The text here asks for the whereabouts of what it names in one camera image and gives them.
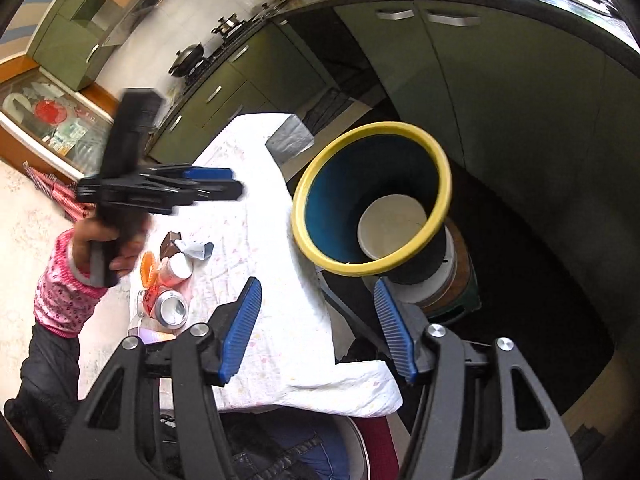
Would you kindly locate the steel cooking pot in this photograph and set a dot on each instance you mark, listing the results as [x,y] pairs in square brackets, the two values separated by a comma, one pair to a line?
[227,25]

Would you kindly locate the grey cloth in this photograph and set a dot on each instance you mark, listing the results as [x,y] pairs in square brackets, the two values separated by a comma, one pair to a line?
[290,137]

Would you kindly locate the person's left hand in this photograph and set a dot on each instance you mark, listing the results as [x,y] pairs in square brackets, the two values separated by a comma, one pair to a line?
[85,237]

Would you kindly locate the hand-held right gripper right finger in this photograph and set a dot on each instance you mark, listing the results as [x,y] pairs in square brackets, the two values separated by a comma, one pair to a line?
[395,330]

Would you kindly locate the silver drink can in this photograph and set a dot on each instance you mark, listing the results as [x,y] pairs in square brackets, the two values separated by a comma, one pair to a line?
[170,310]

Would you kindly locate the dark round stool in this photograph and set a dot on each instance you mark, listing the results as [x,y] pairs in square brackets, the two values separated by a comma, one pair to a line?
[455,290]

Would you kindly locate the clear plastic bottle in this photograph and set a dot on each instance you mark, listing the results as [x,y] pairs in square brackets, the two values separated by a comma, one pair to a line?
[175,270]

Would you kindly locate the brown ridged plastic box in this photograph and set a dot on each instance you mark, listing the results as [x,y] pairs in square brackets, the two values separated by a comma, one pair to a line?
[169,246]

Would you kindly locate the purple carton box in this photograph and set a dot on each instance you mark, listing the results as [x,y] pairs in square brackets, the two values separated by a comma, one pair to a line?
[150,334]

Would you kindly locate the black wok with lid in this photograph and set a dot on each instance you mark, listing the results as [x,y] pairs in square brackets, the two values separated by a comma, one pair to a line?
[187,57]

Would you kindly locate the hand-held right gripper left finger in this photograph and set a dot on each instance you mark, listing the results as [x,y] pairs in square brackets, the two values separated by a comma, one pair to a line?
[242,320]

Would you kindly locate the red checked apron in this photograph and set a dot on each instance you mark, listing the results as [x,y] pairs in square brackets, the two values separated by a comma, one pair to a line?
[60,192]

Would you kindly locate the black kitchen countertop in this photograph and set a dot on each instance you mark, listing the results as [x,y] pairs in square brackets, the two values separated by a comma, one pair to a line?
[500,5]

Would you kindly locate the green kitchen base cabinets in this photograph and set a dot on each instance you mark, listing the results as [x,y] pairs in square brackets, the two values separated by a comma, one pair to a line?
[500,85]

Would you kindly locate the wooden glass display cabinet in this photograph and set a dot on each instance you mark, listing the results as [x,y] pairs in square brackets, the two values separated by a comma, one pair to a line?
[50,110]

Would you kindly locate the green wall cabinets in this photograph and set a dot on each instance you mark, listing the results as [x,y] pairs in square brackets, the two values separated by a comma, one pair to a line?
[65,45]

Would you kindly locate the black gas stove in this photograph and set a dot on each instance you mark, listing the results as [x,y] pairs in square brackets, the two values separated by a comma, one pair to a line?
[215,55]

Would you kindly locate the dark floor mat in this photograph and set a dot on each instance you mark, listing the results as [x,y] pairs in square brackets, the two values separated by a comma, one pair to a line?
[330,107]

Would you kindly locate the yellow-rimmed blue waste bin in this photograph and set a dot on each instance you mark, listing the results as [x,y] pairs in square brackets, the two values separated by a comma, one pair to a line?
[335,185]

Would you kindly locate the white floral tablecloth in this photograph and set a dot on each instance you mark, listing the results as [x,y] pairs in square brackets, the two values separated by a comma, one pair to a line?
[280,260]

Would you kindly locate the dark red chair seat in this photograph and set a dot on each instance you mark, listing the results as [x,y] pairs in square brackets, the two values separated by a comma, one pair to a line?
[375,445]

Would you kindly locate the person's blue jeans leg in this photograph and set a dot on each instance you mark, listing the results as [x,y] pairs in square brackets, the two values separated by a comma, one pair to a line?
[295,445]

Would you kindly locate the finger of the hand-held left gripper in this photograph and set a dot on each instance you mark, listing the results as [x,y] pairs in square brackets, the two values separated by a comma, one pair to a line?
[220,191]
[210,174]

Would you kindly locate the red printed plastic wrapper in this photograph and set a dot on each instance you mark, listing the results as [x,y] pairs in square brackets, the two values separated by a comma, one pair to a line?
[149,299]

